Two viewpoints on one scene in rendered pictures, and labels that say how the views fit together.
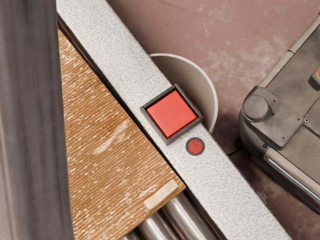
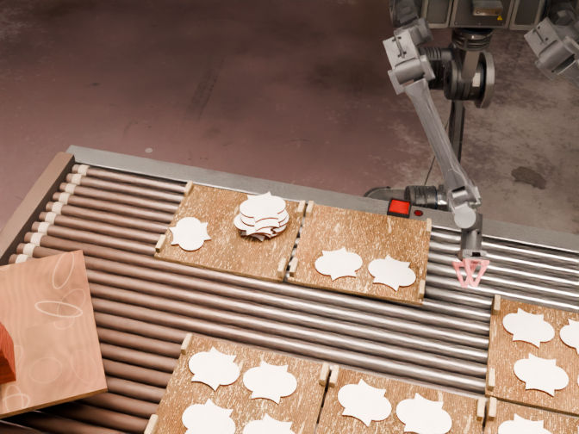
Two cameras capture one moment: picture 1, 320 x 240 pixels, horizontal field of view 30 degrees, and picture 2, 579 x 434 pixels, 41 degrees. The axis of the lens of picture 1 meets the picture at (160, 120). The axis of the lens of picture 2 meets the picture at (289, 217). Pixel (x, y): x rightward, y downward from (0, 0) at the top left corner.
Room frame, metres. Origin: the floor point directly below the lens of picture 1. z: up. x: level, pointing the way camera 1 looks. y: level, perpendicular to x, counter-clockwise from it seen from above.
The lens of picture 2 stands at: (-0.79, 1.56, 2.70)
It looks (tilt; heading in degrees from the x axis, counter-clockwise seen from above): 44 degrees down; 316
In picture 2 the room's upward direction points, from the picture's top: 1 degrees clockwise
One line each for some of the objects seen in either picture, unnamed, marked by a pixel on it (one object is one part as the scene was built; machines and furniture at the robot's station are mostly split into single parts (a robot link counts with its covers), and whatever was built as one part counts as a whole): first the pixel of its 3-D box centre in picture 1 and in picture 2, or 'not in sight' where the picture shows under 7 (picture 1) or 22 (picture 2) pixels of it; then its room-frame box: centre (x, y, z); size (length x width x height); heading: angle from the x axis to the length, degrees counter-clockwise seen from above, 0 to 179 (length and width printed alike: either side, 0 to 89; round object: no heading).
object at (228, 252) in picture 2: not in sight; (233, 230); (0.61, 0.47, 0.93); 0.41 x 0.35 x 0.02; 34
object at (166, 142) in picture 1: (171, 114); (399, 207); (0.32, -0.02, 0.92); 0.08 x 0.08 x 0.02; 33
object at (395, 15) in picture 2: not in sight; (407, 15); (0.57, -0.25, 1.45); 0.09 x 0.08 x 0.12; 47
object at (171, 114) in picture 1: (171, 114); (399, 207); (0.32, -0.02, 0.92); 0.06 x 0.06 x 0.01; 33
